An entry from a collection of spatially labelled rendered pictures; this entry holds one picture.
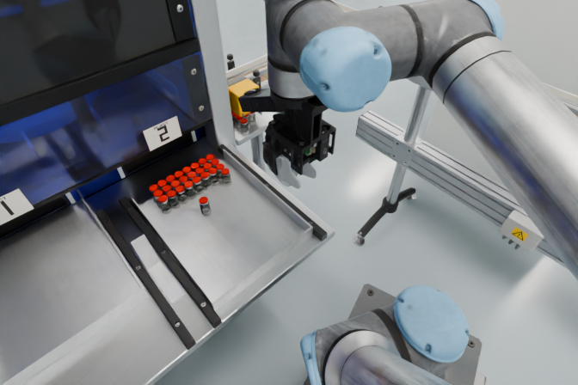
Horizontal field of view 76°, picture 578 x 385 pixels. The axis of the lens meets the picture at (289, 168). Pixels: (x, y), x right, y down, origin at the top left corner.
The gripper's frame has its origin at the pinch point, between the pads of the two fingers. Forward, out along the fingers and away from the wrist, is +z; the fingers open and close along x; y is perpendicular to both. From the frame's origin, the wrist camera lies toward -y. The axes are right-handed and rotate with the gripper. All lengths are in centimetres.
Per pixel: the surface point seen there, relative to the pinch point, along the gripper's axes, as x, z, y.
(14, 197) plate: -38, 6, -35
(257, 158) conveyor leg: 30, 50, -51
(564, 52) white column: 143, 24, 6
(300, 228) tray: 5.3, 21.5, -1.2
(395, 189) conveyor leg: 86, 84, -19
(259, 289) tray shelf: -11.0, 21.7, 3.9
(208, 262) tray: -15.2, 21.5, -7.9
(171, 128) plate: -4.8, 7.4, -35.4
